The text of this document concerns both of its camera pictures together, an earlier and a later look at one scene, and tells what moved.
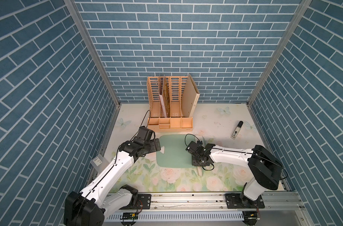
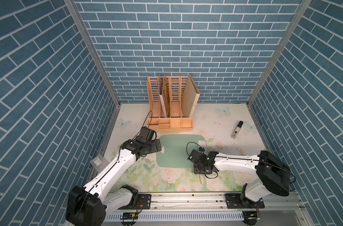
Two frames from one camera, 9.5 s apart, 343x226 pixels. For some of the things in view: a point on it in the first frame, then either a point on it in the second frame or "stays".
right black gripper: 193,164 → 196,171
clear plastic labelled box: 99,163 stays
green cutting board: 173,153 stays
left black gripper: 153,147 stays
